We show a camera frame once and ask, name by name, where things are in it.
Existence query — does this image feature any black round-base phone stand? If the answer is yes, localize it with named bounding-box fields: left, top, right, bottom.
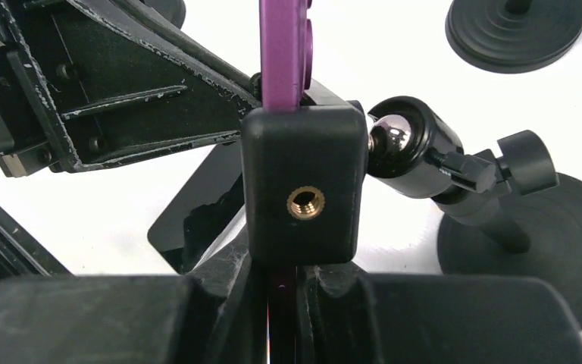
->
left=445, top=0, right=582, bottom=74

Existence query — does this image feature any black ball-joint phone stand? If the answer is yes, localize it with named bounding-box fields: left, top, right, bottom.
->
left=242, top=79, right=582, bottom=327

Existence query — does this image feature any black bent-arm phone stand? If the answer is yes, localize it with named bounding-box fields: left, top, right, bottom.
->
left=142, top=0, right=186, bottom=29

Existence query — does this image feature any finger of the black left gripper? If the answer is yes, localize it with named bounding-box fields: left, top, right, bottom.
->
left=7, top=0, right=262, bottom=174
left=115, top=1, right=259, bottom=93

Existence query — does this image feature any purple cased phone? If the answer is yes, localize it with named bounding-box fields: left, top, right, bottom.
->
left=259, top=0, right=313, bottom=111

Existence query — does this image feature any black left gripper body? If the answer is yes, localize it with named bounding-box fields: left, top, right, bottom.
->
left=0, top=1, right=70, bottom=177

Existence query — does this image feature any silver-edged black phone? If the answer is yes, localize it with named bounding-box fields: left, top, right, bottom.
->
left=148, top=142, right=244, bottom=274

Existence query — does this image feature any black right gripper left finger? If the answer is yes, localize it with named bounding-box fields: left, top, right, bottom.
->
left=0, top=231, right=266, bottom=363

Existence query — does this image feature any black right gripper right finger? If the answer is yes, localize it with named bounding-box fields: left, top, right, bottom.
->
left=297, top=262, right=582, bottom=363

